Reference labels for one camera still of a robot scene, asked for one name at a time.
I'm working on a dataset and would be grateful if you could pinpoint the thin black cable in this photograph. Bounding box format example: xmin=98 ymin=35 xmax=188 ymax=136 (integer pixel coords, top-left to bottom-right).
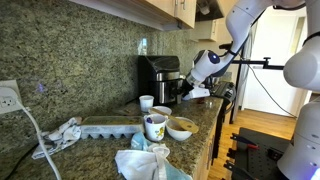
xmin=4 ymin=142 xmax=38 ymax=180

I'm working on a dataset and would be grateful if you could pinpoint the white bowl with food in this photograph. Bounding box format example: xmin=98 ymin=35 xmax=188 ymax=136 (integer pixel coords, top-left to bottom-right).
xmin=165 ymin=116 xmax=195 ymax=142

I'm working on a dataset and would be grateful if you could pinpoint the white power cable with plug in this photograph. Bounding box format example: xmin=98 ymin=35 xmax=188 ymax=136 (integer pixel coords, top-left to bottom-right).
xmin=0 ymin=86 xmax=63 ymax=180

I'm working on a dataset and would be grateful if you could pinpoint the black mounting plate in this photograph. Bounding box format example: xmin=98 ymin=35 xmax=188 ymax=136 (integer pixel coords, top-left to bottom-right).
xmin=223 ymin=126 xmax=295 ymax=180

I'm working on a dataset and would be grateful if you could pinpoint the black air fryer body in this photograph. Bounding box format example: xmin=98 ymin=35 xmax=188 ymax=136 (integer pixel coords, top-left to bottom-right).
xmin=137 ymin=55 xmax=183 ymax=105

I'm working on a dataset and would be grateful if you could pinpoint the white patterned towel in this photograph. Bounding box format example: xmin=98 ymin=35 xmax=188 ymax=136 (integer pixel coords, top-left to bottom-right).
xmin=31 ymin=116 xmax=83 ymax=160

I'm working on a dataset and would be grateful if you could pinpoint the air fryer basket with handle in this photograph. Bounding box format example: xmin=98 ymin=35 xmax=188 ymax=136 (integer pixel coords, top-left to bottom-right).
xmin=149 ymin=79 xmax=185 ymax=105

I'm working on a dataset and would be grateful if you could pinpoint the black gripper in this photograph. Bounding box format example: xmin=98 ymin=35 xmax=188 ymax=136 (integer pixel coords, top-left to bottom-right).
xmin=179 ymin=78 xmax=198 ymax=102

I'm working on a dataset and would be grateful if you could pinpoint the wooden base cabinet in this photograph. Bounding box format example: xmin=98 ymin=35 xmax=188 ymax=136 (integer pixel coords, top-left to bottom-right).
xmin=192 ymin=122 xmax=218 ymax=180

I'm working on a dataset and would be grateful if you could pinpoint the wooden wall cabinet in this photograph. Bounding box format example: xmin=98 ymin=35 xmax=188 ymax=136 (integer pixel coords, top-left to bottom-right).
xmin=69 ymin=0 xmax=198 ymax=32

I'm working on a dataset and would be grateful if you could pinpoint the white wall outlet with plug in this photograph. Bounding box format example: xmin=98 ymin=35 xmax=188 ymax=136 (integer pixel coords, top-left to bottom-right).
xmin=0 ymin=79 xmax=23 ymax=116

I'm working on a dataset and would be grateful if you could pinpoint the range hood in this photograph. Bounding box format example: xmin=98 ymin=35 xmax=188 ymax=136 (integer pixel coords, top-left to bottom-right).
xmin=194 ymin=0 xmax=225 ymax=23

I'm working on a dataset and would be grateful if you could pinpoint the black metal stand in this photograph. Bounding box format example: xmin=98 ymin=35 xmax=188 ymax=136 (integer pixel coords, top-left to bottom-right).
xmin=229 ymin=56 xmax=286 ymax=125

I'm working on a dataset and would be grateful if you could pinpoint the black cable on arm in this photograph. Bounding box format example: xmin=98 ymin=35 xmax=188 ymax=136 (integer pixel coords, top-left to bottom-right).
xmin=218 ymin=8 xmax=268 ymax=58

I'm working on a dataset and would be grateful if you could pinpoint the small white paper cup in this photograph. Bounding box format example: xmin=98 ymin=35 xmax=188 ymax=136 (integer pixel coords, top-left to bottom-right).
xmin=138 ymin=94 xmax=155 ymax=113

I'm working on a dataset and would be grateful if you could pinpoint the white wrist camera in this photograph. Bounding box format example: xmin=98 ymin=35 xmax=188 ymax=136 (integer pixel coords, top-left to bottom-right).
xmin=182 ymin=87 xmax=211 ymax=101

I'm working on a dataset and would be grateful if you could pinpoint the empty white bowl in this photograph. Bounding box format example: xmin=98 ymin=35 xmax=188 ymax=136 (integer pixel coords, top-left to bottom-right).
xmin=149 ymin=105 xmax=173 ymax=118

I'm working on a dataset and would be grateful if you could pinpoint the egg carton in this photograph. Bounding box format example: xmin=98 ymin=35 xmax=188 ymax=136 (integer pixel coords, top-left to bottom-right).
xmin=79 ymin=115 xmax=145 ymax=140

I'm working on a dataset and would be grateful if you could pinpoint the small pale wall cabinet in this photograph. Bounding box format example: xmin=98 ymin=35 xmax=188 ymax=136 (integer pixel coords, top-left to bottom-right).
xmin=190 ymin=19 xmax=218 ymax=43

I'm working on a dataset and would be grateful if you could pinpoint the white printed mug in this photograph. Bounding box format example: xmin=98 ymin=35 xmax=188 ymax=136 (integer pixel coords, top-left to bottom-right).
xmin=143 ymin=113 xmax=168 ymax=143

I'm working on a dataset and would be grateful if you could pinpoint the blue and white cloth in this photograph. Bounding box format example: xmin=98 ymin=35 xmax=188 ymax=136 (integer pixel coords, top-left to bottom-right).
xmin=114 ymin=131 xmax=193 ymax=180

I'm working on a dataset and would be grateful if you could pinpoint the wooden spoon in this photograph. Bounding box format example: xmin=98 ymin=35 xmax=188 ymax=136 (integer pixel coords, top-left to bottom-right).
xmin=148 ymin=107 xmax=200 ymax=135

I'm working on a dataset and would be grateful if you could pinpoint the black stove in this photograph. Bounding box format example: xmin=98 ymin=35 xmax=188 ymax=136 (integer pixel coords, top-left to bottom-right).
xmin=203 ymin=79 xmax=237 ymax=158

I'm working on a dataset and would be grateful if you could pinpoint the red handled tool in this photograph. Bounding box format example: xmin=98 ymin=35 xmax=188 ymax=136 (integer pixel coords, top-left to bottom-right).
xmin=230 ymin=132 xmax=260 ymax=150

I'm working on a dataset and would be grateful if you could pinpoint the black hanging cable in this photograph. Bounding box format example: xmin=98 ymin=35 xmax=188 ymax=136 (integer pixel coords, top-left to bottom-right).
xmin=247 ymin=63 xmax=298 ymax=119

